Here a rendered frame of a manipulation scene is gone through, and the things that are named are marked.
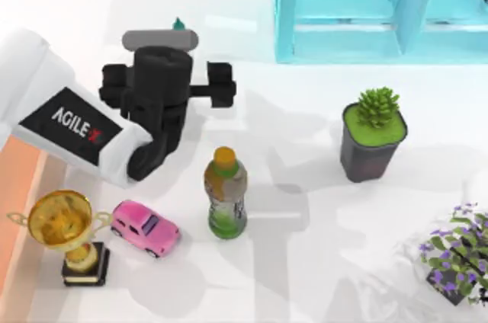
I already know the pink toy car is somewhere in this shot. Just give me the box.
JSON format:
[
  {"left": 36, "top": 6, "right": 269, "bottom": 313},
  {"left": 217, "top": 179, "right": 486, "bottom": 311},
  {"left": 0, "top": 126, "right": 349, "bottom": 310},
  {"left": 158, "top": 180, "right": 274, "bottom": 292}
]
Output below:
[{"left": 110, "top": 200, "right": 181, "bottom": 261}]

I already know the pale grey rounded box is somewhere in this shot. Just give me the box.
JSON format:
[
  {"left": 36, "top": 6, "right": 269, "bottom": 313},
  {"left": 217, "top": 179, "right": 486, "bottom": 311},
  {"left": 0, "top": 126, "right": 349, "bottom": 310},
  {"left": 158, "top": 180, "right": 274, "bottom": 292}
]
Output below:
[{"left": 121, "top": 28, "right": 200, "bottom": 51}]

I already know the shallow salmon-coloured box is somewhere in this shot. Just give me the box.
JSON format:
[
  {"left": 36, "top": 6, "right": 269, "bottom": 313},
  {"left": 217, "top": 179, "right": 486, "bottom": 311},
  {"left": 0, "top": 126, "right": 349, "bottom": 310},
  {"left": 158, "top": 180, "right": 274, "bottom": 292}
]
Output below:
[{"left": 0, "top": 133, "right": 50, "bottom": 301}]

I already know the purple flower plant black pot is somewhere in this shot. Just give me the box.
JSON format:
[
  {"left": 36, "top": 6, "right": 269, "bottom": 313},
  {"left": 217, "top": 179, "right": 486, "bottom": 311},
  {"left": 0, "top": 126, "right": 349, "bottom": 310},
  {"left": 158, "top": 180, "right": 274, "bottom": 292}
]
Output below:
[{"left": 418, "top": 202, "right": 488, "bottom": 307}]

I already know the gold trophy on black base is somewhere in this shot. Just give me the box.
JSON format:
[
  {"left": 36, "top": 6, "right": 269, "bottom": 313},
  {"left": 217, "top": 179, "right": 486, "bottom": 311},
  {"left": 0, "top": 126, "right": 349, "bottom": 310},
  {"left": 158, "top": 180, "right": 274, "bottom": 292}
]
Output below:
[{"left": 6, "top": 189, "right": 114, "bottom": 288}]

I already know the green bottle with orange cap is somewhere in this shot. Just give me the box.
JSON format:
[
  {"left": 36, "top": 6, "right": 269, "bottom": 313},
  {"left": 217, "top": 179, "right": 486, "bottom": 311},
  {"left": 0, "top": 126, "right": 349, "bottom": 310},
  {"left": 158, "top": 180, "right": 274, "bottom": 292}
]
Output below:
[{"left": 203, "top": 146, "right": 249, "bottom": 241}]

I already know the light blue rack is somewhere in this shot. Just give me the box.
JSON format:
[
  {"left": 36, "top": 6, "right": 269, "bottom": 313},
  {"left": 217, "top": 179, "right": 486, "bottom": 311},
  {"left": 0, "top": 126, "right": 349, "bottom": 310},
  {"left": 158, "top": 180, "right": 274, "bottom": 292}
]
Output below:
[{"left": 273, "top": 0, "right": 488, "bottom": 66}]

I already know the green succulent in grey pot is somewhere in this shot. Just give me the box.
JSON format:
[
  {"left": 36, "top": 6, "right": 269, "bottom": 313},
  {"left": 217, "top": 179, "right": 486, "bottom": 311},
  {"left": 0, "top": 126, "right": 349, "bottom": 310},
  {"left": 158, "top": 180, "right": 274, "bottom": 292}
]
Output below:
[{"left": 339, "top": 87, "right": 409, "bottom": 184}]

